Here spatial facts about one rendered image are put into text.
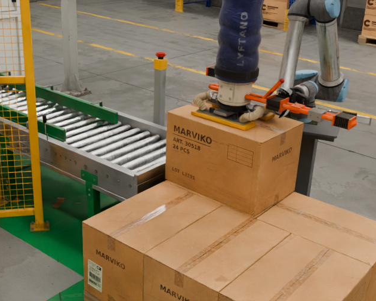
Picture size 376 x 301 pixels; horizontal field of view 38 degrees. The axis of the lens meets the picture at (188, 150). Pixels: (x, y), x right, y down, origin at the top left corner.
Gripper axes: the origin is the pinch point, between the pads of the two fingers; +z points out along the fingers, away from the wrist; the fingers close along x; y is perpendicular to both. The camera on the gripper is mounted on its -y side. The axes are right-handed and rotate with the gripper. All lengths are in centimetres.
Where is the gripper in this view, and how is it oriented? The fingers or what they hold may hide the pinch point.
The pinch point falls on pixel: (282, 104)
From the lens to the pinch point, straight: 274.2
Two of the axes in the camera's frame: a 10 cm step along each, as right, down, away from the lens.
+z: -6.1, 2.8, -7.4
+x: 0.5, -9.2, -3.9
